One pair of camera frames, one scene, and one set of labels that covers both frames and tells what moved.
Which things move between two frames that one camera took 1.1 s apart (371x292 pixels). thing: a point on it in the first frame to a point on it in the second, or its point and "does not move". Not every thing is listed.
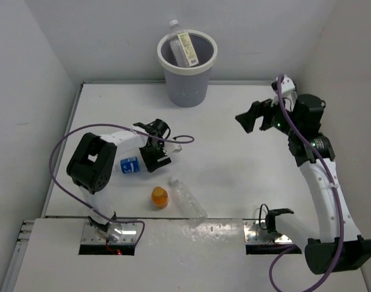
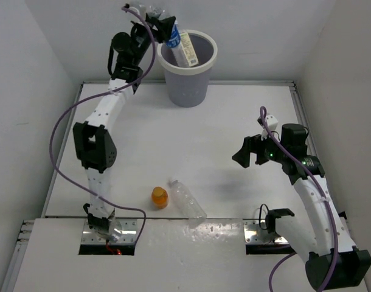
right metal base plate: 254,234 does not move
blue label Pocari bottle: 131,165 to 175,38
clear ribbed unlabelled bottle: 194,211 does not move
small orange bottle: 159,198 does not move
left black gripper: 151,163 to 164,27
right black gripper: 256,109 to 253,144
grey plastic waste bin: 188,86 does not move
